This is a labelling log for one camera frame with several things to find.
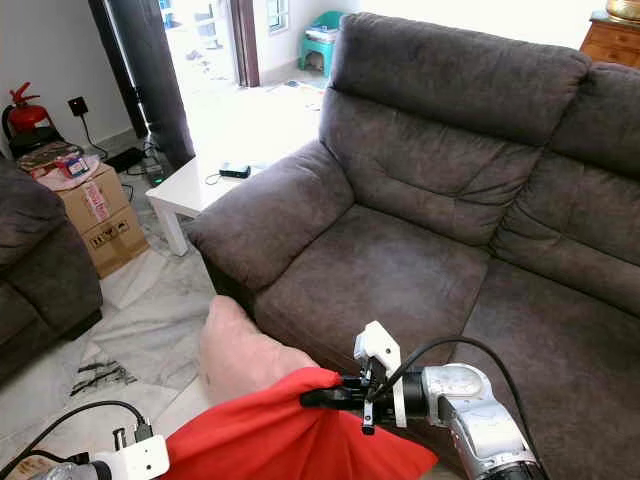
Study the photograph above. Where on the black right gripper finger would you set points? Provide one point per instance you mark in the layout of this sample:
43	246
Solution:
335	403
328	394

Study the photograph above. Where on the red pillow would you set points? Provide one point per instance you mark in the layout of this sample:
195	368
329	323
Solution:
260	440

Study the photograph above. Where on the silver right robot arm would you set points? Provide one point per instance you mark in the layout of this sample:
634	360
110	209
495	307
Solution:
480	420

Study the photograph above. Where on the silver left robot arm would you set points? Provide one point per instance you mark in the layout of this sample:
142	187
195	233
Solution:
65	470

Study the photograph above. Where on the pink pillow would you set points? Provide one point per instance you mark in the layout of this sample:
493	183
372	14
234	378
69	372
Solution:
240	355

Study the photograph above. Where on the large dark grey sofa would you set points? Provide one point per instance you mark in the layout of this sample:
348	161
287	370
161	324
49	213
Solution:
410	270

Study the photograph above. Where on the dark grey armchair sofa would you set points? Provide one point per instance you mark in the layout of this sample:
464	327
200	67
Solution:
40	270

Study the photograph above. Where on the small black device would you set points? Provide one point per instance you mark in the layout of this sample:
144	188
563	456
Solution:
234	170

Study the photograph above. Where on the white side table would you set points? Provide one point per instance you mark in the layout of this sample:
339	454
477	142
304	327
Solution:
190	190

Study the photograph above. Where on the brown cardboard box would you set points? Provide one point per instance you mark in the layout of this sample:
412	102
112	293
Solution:
105	232

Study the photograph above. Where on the white paper sheet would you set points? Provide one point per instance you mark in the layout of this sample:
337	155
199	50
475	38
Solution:
300	94

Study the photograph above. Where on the black power adapter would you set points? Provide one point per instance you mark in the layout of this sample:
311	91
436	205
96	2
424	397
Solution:
124	158

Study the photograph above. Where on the pink plate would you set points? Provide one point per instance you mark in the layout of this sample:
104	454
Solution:
90	183

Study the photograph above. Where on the teal plastic chair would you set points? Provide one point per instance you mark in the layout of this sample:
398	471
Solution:
315	58

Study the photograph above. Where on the small blue red packet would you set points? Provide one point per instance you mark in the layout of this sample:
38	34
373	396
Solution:
75	166

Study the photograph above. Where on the brown patterned flat box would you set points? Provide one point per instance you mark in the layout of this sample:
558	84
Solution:
45	157

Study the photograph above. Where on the white blue paper stack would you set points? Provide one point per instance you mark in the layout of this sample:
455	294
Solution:
320	34

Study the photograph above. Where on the red fire extinguisher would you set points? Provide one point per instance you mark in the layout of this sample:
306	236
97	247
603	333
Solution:
27	117

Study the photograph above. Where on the dark door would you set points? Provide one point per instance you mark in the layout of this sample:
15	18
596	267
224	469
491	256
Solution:
150	70

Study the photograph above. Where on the brown wooden dresser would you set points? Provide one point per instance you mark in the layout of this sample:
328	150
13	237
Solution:
610	42

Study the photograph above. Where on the golden vase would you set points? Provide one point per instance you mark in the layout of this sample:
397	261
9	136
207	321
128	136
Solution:
623	9

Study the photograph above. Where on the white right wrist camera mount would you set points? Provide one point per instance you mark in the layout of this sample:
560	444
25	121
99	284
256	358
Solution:
378	345

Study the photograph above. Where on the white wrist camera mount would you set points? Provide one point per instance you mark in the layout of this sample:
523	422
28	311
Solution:
378	345
140	460

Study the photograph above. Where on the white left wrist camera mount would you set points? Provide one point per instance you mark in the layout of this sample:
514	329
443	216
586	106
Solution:
140	460

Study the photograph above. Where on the brown door frame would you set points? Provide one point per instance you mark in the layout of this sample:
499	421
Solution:
243	42

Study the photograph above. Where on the black wall socket plug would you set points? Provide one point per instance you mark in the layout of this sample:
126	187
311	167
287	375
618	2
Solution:
77	106

